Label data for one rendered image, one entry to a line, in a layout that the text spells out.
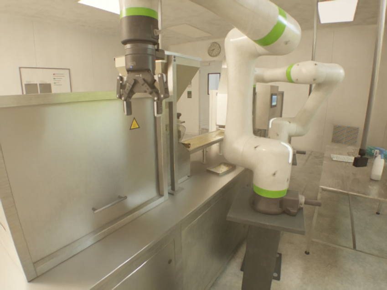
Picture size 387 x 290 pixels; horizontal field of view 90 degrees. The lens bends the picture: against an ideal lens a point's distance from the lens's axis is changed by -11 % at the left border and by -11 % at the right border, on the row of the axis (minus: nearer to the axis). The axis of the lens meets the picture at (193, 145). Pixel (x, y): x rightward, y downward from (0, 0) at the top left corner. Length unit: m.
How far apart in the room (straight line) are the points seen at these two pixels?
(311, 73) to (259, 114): 0.94
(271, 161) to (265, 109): 1.34
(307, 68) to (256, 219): 0.79
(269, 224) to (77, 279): 0.62
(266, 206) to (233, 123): 0.32
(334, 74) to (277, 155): 0.71
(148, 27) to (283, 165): 0.57
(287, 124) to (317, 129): 4.04
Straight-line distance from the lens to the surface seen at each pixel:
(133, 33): 0.54
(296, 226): 0.79
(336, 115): 5.43
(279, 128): 1.43
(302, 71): 1.24
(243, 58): 0.82
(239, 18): 0.60
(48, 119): 0.74
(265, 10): 0.63
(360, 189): 1.81
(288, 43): 0.73
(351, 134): 5.48
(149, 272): 0.94
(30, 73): 4.79
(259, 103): 2.06
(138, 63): 0.54
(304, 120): 1.49
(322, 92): 1.39
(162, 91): 0.52
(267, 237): 0.89
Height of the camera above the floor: 1.34
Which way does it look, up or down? 14 degrees down
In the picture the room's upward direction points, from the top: straight up
